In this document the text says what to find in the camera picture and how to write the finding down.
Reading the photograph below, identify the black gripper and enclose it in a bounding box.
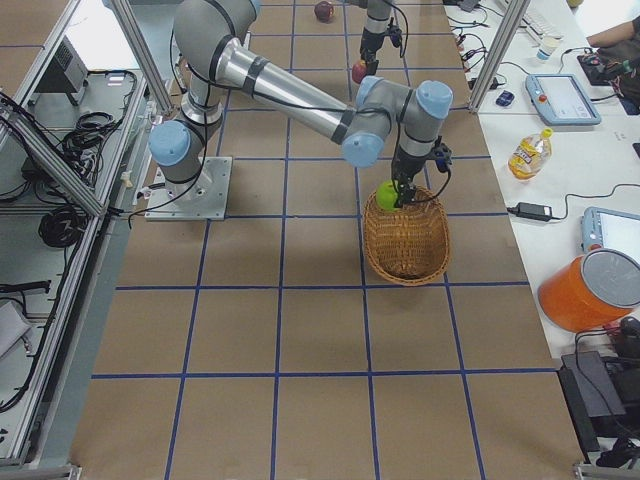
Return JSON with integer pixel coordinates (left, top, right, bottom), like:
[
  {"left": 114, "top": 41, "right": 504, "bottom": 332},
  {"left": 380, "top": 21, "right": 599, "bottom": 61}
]
[
  {"left": 391, "top": 149, "right": 427, "bottom": 209},
  {"left": 360, "top": 29, "right": 386, "bottom": 76}
]

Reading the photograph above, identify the green apple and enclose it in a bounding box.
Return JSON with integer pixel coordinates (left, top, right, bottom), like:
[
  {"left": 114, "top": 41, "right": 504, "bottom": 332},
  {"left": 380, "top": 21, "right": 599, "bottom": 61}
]
[{"left": 375, "top": 180, "right": 402, "bottom": 212}]

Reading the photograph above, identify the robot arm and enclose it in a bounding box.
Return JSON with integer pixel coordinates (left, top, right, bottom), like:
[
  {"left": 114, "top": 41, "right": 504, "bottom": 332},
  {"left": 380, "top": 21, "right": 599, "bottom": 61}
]
[
  {"left": 149, "top": 1, "right": 453, "bottom": 208},
  {"left": 346, "top": 0, "right": 395, "bottom": 84}
]

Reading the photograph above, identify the wicker basket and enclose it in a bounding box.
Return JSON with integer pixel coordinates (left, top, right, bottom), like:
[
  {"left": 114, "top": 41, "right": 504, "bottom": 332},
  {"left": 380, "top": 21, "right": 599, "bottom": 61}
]
[{"left": 363, "top": 186, "right": 451, "bottom": 286}]

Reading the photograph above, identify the dark red apple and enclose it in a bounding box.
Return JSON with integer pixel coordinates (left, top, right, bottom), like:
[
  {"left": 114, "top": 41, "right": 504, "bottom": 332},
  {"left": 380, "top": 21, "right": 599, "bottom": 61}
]
[{"left": 314, "top": 0, "right": 334, "bottom": 23}]

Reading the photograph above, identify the black power adapter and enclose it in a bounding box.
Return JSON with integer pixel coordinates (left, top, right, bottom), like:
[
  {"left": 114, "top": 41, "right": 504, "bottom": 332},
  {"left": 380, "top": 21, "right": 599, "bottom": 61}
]
[{"left": 507, "top": 202, "right": 553, "bottom": 222}]

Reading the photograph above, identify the orange juice bottle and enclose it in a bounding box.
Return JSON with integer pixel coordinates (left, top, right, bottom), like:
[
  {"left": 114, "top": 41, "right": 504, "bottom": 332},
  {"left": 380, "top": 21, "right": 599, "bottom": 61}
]
[{"left": 507, "top": 127, "right": 554, "bottom": 180}]

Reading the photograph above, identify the blue teach pendant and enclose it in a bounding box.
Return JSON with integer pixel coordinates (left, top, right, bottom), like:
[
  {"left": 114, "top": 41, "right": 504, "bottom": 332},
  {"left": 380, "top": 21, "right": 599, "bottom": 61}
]
[
  {"left": 525, "top": 74, "right": 601, "bottom": 126},
  {"left": 581, "top": 206, "right": 640, "bottom": 262}
]

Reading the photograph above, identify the paper cup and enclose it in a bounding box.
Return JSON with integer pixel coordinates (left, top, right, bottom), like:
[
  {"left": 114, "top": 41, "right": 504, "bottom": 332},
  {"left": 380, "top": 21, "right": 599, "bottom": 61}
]
[{"left": 536, "top": 35, "right": 561, "bottom": 61}]

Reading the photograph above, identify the orange bucket with lid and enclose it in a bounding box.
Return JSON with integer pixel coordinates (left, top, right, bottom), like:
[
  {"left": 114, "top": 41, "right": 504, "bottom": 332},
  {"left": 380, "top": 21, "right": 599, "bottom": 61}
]
[{"left": 537, "top": 248, "right": 639, "bottom": 333}]

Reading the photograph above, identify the black box device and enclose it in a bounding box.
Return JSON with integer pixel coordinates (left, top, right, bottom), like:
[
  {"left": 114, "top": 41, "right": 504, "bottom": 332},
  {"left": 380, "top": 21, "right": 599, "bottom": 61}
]
[{"left": 558, "top": 351, "right": 639, "bottom": 470}]

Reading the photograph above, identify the grey electronics box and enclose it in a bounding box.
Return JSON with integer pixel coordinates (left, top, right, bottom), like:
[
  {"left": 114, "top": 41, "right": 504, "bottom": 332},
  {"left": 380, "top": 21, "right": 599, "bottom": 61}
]
[{"left": 29, "top": 36, "right": 88, "bottom": 106}]

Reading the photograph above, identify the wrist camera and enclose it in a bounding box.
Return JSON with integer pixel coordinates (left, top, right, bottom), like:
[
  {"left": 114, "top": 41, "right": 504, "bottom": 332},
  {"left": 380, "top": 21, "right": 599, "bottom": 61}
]
[
  {"left": 430, "top": 143, "right": 452, "bottom": 173},
  {"left": 386, "top": 25, "right": 403, "bottom": 49}
]

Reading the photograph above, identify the aluminium frame post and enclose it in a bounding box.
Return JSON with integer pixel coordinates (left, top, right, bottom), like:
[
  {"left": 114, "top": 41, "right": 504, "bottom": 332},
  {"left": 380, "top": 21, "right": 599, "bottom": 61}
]
[{"left": 468, "top": 0, "right": 530, "bottom": 113}]

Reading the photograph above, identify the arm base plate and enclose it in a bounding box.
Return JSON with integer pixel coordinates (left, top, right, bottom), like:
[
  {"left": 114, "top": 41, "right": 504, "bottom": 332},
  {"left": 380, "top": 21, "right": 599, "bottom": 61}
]
[{"left": 144, "top": 157, "right": 233, "bottom": 221}]

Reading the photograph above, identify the coiled black cable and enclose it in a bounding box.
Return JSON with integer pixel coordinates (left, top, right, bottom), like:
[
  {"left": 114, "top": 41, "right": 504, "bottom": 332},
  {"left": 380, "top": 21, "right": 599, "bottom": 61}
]
[{"left": 38, "top": 204, "right": 82, "bottom": 249}]

